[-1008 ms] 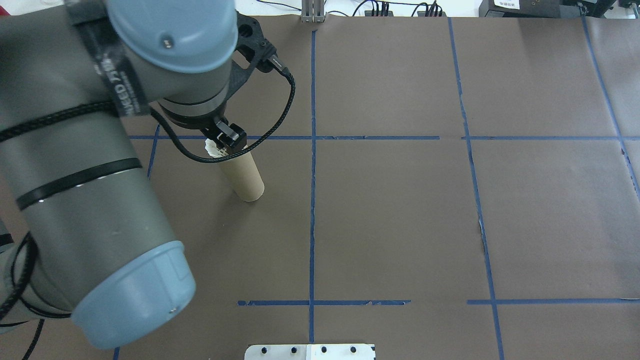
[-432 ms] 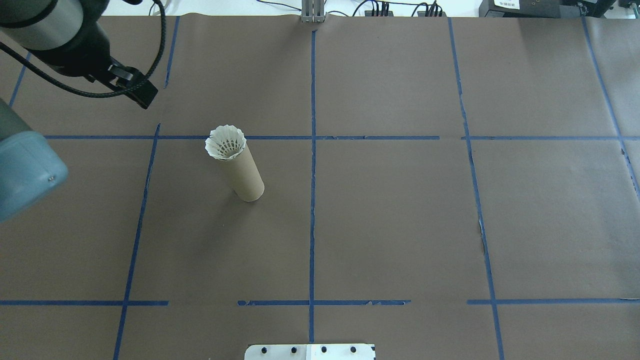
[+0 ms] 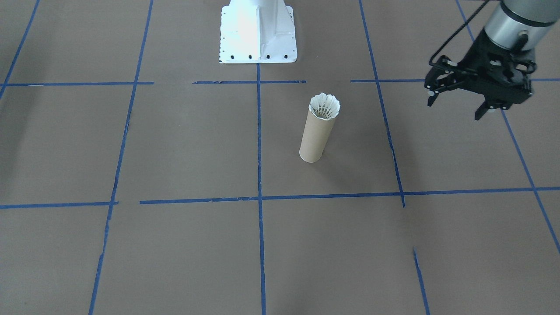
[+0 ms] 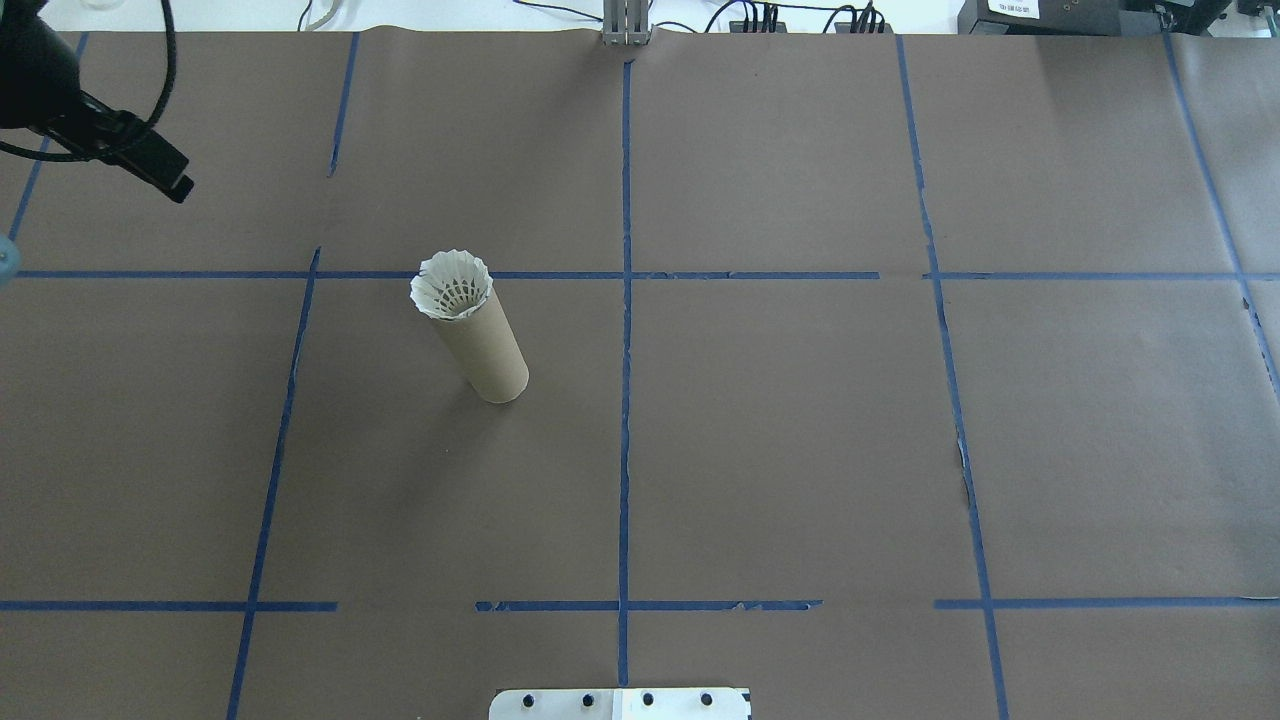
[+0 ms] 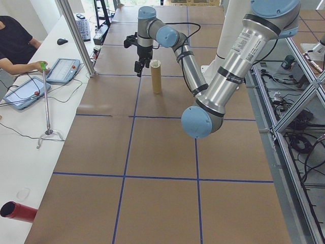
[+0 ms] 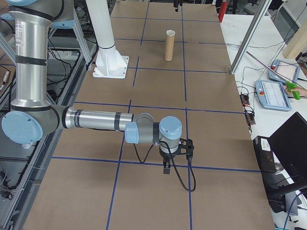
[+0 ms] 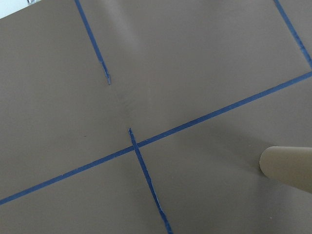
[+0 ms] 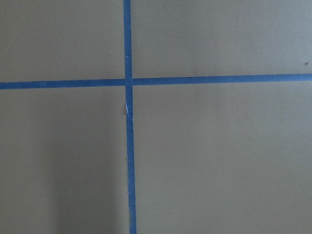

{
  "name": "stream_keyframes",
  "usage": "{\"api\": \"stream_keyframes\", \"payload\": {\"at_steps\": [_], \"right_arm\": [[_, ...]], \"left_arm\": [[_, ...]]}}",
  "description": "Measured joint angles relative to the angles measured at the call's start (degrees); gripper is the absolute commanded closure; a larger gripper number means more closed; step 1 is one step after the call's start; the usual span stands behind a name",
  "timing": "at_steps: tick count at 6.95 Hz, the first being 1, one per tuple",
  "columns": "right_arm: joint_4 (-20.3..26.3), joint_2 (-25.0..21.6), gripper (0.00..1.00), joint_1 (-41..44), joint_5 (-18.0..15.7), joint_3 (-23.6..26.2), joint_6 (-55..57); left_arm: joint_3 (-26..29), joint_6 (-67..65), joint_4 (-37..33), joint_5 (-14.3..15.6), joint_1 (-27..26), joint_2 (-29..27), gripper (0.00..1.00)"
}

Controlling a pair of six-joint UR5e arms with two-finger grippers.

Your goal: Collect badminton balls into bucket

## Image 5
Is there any red cylinder tube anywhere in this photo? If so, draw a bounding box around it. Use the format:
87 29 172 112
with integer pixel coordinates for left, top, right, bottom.
0 201 39 224

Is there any person in black shirt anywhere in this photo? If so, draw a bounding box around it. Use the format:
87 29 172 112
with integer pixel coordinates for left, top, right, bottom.
0 15 43 66

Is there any black keyboard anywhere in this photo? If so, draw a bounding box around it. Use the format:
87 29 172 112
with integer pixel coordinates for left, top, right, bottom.
75 18 91 43

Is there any white metal mount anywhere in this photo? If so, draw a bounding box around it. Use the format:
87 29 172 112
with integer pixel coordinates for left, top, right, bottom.
300 33 325 63

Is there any white pedestal column with plate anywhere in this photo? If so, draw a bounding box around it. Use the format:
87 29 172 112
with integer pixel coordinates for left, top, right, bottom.
202 0 246 90

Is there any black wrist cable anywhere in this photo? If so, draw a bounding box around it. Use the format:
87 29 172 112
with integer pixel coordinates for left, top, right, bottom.
151 22 202 51

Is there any bare person forearm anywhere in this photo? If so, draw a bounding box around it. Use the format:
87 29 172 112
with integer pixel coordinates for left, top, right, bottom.
0 57 36 76

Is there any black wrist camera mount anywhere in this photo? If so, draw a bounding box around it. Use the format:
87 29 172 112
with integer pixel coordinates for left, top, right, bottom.
123 32 139 49

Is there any bare person hand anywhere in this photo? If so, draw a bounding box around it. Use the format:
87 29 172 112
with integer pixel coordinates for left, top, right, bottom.
32 60 49 73

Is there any green handled metal grabber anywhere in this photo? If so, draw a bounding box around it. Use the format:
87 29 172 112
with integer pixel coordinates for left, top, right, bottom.
36 61 66 150

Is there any black computer box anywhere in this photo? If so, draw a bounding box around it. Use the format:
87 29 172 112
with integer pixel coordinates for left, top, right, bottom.
92 26 109 46

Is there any clear plastic ring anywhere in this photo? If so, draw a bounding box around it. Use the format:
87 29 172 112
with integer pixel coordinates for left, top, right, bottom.
16 187 31 202

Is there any aluminium profile post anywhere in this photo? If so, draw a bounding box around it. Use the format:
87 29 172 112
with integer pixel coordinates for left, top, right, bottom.
56 0 99 77

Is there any V-shaped metal bar frame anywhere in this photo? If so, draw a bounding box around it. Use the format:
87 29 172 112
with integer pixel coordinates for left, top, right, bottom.
243 10 325 244

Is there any blue grey teach pendant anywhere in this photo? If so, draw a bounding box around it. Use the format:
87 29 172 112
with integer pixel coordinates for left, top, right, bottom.
2 75 52 111
45 57 82 85

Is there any teal power tool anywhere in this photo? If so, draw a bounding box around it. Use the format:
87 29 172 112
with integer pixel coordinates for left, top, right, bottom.
280 54 297 70

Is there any brown cardboard tube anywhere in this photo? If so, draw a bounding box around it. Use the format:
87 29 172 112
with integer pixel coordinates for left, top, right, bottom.
151 63 163 95

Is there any black monitor stand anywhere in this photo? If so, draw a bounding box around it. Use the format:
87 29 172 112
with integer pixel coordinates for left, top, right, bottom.
93 0 112 28

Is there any black cable coil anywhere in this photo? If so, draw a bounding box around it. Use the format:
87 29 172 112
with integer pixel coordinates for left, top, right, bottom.
284 132 310 154

